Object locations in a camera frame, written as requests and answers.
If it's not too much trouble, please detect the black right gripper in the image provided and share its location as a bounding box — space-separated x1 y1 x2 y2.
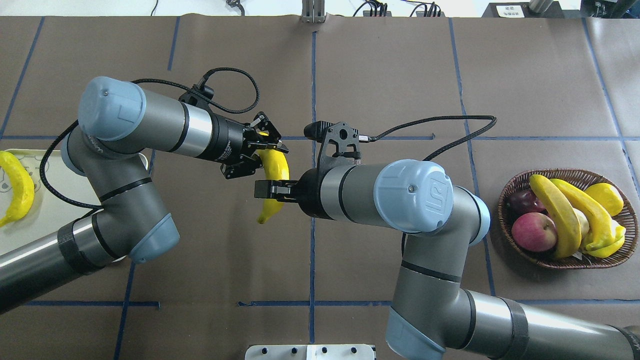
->
254 168 326 218

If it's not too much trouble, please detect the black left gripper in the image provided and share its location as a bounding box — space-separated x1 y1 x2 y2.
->
212 111 290 180

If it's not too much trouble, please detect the yellow banana moved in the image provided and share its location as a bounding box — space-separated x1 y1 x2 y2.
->
256 149 290 224
0 151 35 227

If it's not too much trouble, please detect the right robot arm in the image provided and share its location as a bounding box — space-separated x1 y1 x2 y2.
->
254 159 639 360

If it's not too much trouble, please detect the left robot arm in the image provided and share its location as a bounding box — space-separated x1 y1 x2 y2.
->
0 71 289 313

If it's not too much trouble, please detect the brown wicker basket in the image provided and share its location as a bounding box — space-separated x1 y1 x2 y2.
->
495 168 639 271

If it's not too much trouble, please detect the black power strip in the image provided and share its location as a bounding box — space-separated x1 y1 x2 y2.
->
361 9 393 18

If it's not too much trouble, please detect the white bear print tray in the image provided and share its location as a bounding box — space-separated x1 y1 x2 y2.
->
0 148 150 263

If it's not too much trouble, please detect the dark purple plum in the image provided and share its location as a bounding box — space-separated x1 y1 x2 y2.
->
506 189 546 215

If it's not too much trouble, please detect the red apple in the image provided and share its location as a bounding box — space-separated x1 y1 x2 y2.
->
510 212 558 253

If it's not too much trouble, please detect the yellow banana beside apple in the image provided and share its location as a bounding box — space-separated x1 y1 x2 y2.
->
529 174 582 259

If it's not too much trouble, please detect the black box with label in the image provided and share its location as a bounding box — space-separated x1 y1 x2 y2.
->
481 1 566 19

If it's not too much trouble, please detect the pale pear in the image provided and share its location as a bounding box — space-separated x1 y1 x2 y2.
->
573 208 590 240

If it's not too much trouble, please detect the yellow banana middle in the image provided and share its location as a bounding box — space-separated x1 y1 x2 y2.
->
550 178 627 259

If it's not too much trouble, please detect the yellow lemon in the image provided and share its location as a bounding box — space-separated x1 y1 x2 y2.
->
584 182 624 217

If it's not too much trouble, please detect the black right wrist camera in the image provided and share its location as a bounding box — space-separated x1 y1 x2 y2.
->
303 121 362 169

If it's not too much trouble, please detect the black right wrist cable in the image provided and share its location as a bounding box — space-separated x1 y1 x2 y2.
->
357 115 498 163

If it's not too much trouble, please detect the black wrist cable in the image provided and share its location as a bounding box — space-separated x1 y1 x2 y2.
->
357 115 498 163
39 67 261 210

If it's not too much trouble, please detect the aluminium frame post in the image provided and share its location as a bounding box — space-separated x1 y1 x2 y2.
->
301 0 326 24

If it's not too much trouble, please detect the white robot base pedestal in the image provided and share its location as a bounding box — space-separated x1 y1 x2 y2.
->
244 343 377 360

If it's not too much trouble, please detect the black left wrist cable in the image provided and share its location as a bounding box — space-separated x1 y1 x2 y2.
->
39 67 261 210

